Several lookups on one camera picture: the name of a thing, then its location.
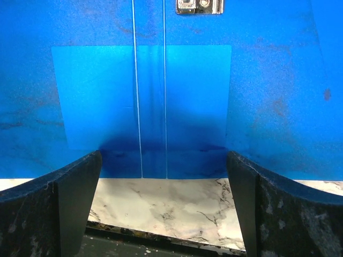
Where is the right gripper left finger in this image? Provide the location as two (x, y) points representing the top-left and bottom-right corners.
(1, 150), (102, 256)

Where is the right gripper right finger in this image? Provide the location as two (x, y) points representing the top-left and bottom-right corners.
(226, 151), (342, 256)

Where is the blue plastic folder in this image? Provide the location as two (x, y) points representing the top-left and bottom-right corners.
(1, 1), (342, 180)

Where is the metal folder clip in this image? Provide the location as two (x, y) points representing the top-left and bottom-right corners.
(176, 0), (225, 14)

